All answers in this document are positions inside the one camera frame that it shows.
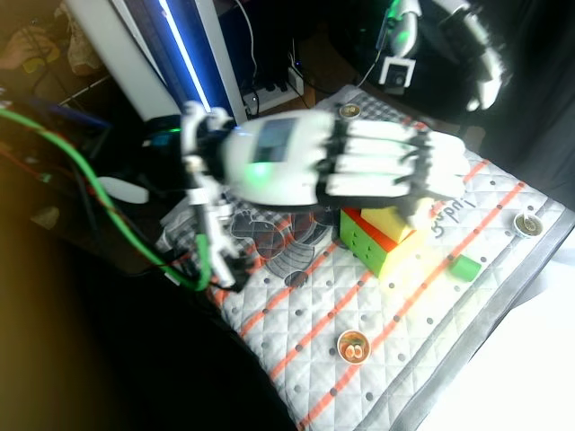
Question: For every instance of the toy bowl with eggs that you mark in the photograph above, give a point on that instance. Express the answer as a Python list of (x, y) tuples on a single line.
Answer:
[(353, 348)]

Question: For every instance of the toy bowl with green soup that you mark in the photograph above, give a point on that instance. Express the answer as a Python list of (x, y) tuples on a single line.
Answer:
[(527, 225)]

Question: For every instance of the white plug adapter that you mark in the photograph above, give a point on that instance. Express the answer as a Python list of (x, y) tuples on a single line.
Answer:
[(295, 78)]

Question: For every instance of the Rubik's cube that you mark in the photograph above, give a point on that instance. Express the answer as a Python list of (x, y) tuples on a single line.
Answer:
[(364, 242)]

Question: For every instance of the white pillar with blue light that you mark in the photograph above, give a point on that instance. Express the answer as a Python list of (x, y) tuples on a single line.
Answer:
[(126, 58)]

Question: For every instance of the beige patterned cloth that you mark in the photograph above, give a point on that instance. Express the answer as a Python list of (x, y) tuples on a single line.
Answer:
[(78, 40)]

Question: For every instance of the grey quilt with bear print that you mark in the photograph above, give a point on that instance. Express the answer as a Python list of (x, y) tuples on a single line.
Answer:
[(359, 310)]

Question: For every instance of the white power strip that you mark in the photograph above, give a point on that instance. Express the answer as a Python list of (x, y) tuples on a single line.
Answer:
[(269, 99)]

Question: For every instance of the small toy bowl brown food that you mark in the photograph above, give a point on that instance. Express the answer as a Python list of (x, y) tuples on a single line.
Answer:
[(349, 110)]

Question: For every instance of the green cylinder block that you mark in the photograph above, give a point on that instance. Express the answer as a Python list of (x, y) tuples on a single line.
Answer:
[(465, 268)]

